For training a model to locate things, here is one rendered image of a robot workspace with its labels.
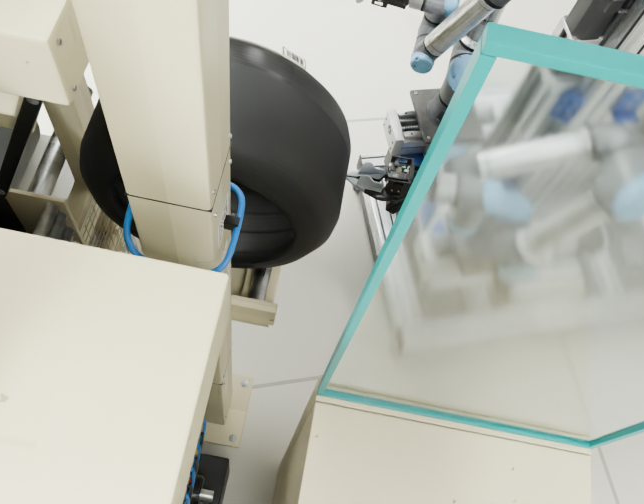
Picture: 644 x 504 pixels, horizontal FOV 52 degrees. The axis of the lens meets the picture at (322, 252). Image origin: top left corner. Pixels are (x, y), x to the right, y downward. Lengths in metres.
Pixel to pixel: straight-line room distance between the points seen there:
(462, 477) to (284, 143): 0.72
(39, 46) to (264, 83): 0.48
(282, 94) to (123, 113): 0.58
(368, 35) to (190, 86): 2.84
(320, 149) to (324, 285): 1.43
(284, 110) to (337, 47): 2.15
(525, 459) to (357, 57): 2.48
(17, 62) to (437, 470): 0.99
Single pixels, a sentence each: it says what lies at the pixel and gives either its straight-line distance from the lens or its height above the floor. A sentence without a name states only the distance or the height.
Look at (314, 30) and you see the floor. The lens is 3.54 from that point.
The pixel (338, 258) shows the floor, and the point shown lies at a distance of 2.81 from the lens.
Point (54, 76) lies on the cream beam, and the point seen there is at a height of 1.71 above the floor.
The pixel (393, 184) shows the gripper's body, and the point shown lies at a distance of 1.53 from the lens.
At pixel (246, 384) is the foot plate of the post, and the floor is 0.02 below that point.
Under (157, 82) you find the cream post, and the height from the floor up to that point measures 1.93.
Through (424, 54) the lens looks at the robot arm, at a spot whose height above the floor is 0.98.
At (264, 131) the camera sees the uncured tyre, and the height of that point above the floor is 1.47.
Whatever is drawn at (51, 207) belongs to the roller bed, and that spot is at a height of 1.19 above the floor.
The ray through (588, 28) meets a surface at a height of 1.42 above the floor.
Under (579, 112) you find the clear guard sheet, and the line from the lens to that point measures 0.51.
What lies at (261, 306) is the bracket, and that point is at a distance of 1.68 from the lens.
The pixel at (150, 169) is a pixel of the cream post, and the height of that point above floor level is 1.74.
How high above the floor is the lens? 2.52
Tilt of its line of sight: 64 degrees down
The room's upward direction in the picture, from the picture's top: 16 degrees clockwise
